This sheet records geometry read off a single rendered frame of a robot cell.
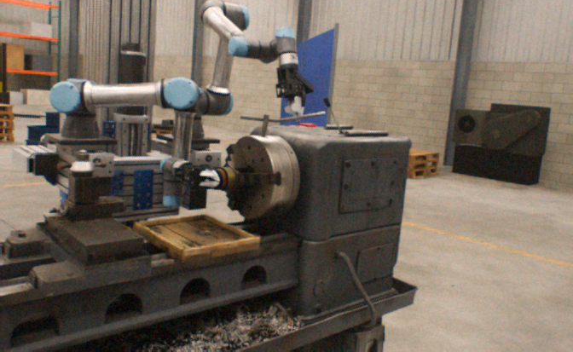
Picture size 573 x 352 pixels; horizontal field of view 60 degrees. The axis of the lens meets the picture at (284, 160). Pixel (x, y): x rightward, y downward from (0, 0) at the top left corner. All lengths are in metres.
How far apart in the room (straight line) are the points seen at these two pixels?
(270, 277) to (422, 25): 11.34
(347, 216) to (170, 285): 0.76
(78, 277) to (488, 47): 11.32
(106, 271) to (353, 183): 0.99
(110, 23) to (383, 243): 1.54
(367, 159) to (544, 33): 10.00
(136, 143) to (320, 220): 0.97
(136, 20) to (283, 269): 1.30
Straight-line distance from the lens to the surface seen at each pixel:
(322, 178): 1.82
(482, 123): 10.55
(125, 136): 2.31
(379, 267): 2.23
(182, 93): 1.90
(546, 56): 11.77
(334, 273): 2.02
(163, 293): 1.62
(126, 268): 1.44
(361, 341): 2.20
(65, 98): 2.00
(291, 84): 1.88
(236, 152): 1.88
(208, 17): 2.20
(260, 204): 1.82
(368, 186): 2.04
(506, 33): 12.05
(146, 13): 2.45
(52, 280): 1.39
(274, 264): 1.85
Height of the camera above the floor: 1.41
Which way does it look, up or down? 8 degrees down
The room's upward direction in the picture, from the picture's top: 4 degrees clockwise
